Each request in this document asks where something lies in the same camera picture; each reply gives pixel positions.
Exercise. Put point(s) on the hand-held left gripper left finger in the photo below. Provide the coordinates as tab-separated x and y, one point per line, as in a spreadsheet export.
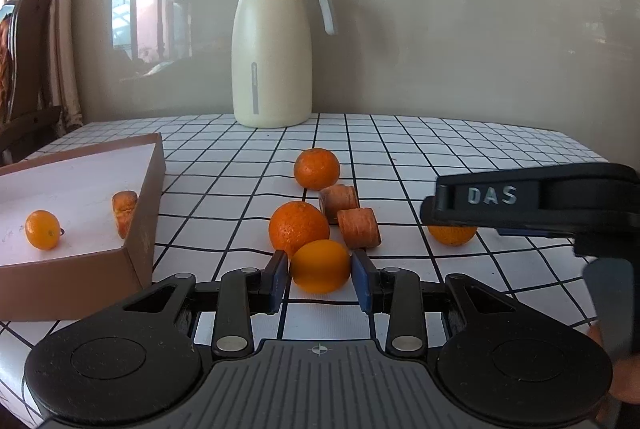
277	284

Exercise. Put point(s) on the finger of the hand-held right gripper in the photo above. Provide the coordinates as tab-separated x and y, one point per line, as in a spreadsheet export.
440	219

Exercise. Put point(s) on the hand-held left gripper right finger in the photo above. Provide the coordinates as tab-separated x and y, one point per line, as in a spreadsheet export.
362	284

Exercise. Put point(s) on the orange mandarin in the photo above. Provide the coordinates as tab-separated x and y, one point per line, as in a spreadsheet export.
295	226
316	168
452	235

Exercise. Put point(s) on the smooth yellow-orange orange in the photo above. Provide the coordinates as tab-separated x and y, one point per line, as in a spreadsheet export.
320	266
42	229

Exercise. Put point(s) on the ridged orange-brown fruit roll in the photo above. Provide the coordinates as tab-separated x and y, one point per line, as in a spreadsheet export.
339	201
359	228

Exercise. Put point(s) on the bread roll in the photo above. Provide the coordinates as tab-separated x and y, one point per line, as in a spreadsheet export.
124	211

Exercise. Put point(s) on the brown cardboard box white inside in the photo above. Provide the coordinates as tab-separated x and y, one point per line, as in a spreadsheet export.
65	189

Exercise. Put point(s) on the person's right hand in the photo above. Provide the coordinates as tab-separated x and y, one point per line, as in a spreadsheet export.
627	384

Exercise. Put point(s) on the white black-grid tablecloth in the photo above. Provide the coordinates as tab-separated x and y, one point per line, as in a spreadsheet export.
450	149

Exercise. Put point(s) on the cream thermos jug grey lid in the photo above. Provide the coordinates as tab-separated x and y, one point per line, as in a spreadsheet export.
270	59

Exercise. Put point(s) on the wooden rattan armchair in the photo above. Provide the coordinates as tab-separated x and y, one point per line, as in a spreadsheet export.
30	124

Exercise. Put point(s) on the beige patterned curtain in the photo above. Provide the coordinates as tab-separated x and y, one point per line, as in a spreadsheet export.
60	34

